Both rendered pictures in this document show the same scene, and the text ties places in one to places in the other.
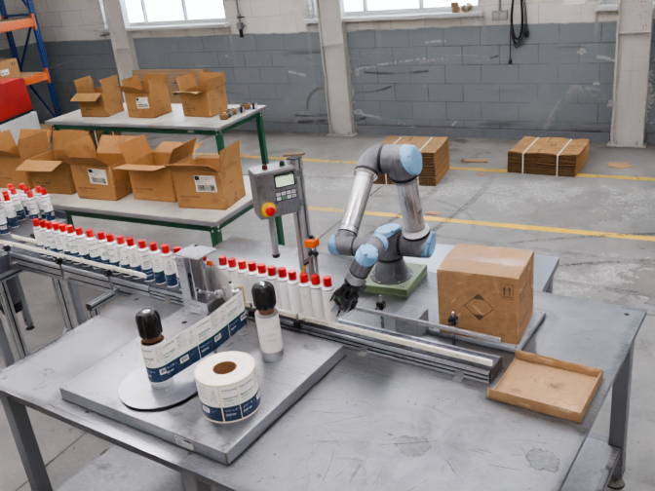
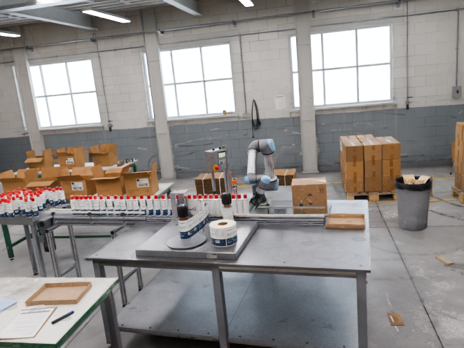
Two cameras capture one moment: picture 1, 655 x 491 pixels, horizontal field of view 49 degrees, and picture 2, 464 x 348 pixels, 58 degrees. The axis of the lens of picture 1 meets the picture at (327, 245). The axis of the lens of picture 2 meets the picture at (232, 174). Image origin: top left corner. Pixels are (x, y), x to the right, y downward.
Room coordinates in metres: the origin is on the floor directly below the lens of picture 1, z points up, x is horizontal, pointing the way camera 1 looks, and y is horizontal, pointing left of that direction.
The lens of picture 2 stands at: (-0.85, 1.20, 2.06)
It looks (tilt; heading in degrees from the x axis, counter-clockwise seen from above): 13 degrees down; 342
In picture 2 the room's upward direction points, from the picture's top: 5 degrees counter-clockwise
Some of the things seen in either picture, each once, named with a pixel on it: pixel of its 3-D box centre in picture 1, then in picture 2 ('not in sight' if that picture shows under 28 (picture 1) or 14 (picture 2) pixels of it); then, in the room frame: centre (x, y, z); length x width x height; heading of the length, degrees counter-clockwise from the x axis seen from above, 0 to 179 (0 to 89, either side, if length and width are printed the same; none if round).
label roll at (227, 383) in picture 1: (228, 386); (223, 233); (2.03, 0.38, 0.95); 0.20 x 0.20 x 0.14
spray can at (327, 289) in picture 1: (329, 300); (246, 205); (2.49, 0.02, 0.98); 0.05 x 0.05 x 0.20
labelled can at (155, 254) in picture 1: (157, 263); (150, 205); (3.04, 0.78, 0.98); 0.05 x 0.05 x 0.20
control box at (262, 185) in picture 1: (275, 190); (216, 160); (2.70, 0.18, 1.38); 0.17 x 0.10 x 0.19; 109
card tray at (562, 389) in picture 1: (545, 383); (345, 220); (1.99, -0.66, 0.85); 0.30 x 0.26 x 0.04; 54
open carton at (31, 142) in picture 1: (19, 159); (20, 184); (5.27, 2.19, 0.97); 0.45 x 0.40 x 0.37; 152
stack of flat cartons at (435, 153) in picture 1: (410, 160); (214, 183); (6.74, -0.89, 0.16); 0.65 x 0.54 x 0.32; 64
